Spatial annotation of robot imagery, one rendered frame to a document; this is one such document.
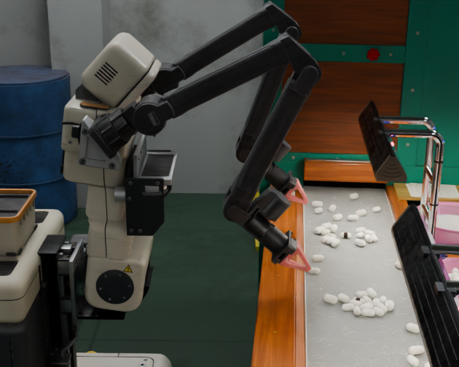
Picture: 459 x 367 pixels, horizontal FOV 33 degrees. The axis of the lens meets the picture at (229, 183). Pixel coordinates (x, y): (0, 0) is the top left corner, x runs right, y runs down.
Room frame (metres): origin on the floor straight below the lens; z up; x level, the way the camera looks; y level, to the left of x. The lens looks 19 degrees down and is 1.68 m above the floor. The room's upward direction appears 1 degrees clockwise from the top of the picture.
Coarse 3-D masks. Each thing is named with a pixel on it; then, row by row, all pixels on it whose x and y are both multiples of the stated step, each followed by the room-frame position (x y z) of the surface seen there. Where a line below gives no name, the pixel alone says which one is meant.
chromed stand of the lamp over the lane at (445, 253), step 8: (424, 248) 1.30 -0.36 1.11; (432, 248) 1.28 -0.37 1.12; (440, 248) 1.28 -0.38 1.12; (448, 248) 1.28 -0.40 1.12; (456, 248) 1.28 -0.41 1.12; (424, 256) 1.28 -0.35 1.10; (440, 256) 1.28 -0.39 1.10; (448, 256) 1.28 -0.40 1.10; (456, 256) 1.28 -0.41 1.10; (448, 280) 1.15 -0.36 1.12; (456, 280) 1.15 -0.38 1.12; (440, 288) 1.14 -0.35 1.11; (448, 288) 1.13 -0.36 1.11; (456, 288) 1.13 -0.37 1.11
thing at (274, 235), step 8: (272, 224) 1.80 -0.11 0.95; (272, 232) 1.77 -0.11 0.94; (280, 232) 1.78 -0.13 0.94; (288, 232) 1.82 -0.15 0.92; (264, 240) 1.76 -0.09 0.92; (272, 240) 1.76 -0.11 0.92; (280, 240) 1.76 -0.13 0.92; (288, 240) 1.76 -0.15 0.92; (272, 248) 1.76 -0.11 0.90; (280, 248) 1.76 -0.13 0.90; (288, 248) 1.73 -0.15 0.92; (272, 256) 1.76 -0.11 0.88
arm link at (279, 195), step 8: (264, 192) 1.80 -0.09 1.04; (272, 192) 1.77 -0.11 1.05; (280, 192) 1.82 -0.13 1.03; (256, 200) 1.79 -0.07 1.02; (264, 200) 1.77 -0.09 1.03; (272, 200) 1.77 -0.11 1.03; (280, 200) 1.76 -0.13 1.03; (288, 200) 1.80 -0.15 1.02; (232, 208) 1.75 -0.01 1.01; (240, 208) 1.75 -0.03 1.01; (264, 208) 1.77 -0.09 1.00; (272, 208) 1.76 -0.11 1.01; (280, 208) 1.77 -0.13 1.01; (232, 216) 1.75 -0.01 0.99; (240, 216) 1.75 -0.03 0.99; (248, 216) 1.75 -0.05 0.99; (272, 216) 1.77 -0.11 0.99; (240, 224) 1.75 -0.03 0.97
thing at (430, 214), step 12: (384, 120) 2.25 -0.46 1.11; (396, 120) 2.24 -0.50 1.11; (408, 120) 2.24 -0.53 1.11; (420, 120) 2.24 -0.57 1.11; (384, 132) 2.10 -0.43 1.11; (396, 132) 2.10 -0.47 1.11; (408, 132) 2.10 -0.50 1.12; (420, 132) 2.09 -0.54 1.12; (432, 132) 2.09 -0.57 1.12; (432, 144) 2.24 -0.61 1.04; (432, 156) 2.24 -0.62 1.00; (432, 180) 2.10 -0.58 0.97; (432, 192) 2.09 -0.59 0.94; (420, 204) 2.25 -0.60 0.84; (432, 204) 2.09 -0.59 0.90; (432, 216) 2.09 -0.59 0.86; (432, 228) 2.08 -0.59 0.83
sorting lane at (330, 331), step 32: (320, 192) 2.63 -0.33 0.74; (352, 192) 2.63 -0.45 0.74; (384, 192) 2.64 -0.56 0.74; (320, 224) 2.32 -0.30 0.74; (352, 224) 2.33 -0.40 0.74; (384, 224) 2.33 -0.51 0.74; (352, 256) 2.07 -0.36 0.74; (384, 256) 2.08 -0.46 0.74; (320, 288) 1.87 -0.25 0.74; (352, 288) 1.87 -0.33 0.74; (384, 288) 1.87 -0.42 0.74; (320, 320) 1.69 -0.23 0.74; (352, 320) 1.69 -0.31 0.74; (384, 320) 1.69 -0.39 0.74; (416, 320) 1.70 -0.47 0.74; (320, 352) 1.54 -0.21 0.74; (352, 352) 1.54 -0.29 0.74; (384, 352) 1.55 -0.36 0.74
